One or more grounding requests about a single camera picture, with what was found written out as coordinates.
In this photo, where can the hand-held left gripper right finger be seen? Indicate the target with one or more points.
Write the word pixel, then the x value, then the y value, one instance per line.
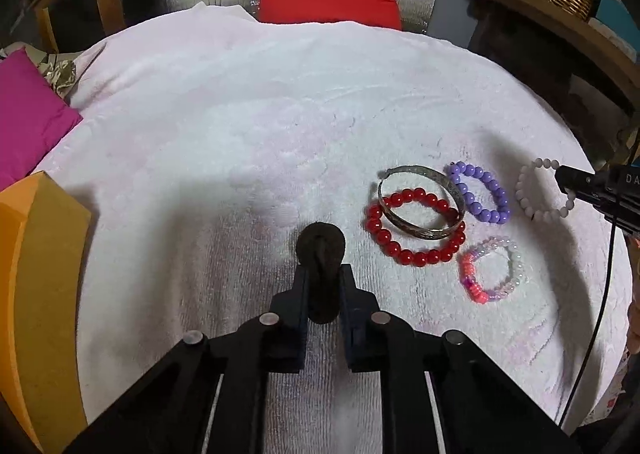
pixel 351 324

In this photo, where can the magenta cushion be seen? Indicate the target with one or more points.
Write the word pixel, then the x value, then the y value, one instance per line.
pixel 27 119

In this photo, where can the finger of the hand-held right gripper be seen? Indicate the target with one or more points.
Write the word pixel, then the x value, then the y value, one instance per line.
pixel 575 179

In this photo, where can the orange cardboard box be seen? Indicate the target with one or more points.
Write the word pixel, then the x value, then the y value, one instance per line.
pixel 45 284

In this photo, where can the dark wooden shelf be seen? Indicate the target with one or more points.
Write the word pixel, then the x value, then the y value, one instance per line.
pixel 540 29

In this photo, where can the teal box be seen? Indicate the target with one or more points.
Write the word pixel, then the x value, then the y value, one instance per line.
pixel 612 14

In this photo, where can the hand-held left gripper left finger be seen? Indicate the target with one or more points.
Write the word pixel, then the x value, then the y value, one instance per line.
pixel 300 319

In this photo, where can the patterned cloth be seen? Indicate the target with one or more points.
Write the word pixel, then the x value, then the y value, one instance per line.
pixel 57 74

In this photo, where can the silver metal bangle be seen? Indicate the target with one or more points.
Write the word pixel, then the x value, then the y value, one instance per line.
pixel 425 234

